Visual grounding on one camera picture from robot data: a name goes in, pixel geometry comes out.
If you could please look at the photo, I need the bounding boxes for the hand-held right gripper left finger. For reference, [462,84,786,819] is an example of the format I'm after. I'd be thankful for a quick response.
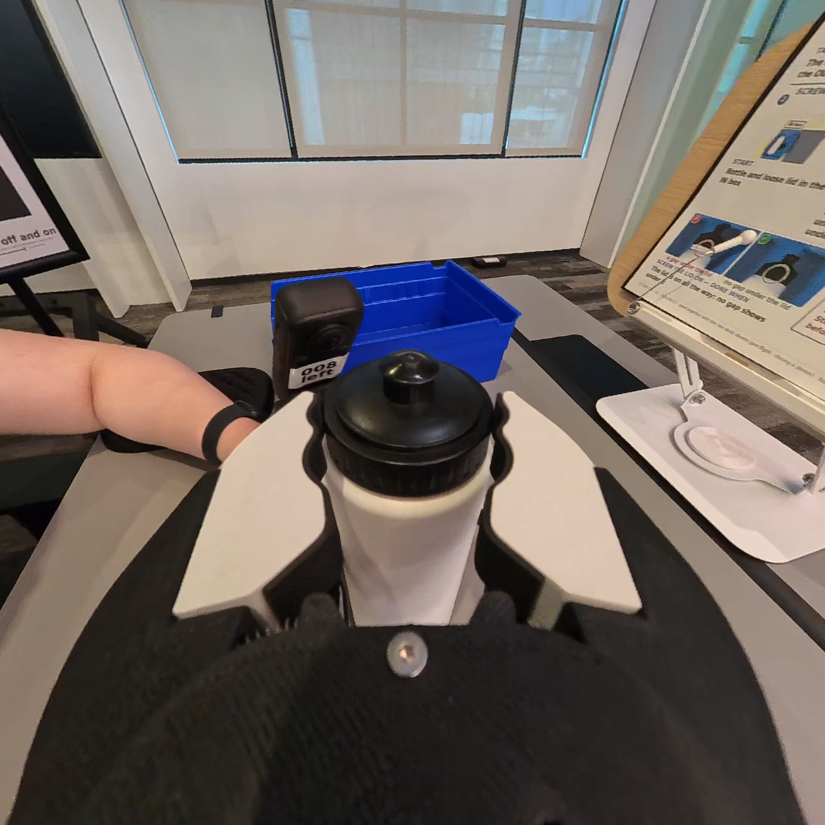
[171,391,342,636]

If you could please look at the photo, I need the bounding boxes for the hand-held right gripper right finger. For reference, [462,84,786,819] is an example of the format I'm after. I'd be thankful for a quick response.
[475,391,643,631]

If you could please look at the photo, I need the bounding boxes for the blue plastic bin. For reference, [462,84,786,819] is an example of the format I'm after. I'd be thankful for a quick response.
[271,260,522,382]

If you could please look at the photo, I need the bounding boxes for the black bottle lid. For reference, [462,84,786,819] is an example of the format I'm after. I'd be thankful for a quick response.
[320,351,497,498]

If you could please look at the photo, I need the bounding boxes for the white plastic bottle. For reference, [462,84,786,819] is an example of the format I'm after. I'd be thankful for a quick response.
[321,458,495,627]

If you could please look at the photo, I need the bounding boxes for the person's left forearm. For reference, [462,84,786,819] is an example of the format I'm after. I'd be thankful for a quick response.
[0,329,218,460]

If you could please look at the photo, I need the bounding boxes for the person's left hand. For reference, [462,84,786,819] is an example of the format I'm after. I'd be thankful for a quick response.
[219,419,260,464]

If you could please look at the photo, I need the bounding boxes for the black mesh wrist rest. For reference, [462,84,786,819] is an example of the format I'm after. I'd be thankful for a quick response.
[100,367,278,454]

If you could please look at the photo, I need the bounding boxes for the black wrist band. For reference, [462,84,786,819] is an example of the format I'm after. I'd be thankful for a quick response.
[202,401,263,464]

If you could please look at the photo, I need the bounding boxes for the black rectangular table pad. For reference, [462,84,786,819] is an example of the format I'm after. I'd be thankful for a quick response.
[527,334,650,402]

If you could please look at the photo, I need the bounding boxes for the black framed sign stand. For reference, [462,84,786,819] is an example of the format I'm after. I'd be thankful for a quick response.
[0,106,150,350]

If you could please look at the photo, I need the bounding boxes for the instruction board on white stand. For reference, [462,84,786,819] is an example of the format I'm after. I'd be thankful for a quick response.
[596,13,825,565]

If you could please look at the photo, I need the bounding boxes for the printed instruction sheet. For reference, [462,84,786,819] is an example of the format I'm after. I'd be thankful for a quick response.
[624,19,825,398]

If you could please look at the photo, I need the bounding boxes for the large dark wall screen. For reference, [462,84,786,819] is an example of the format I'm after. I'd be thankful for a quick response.
[0,0,104,159]

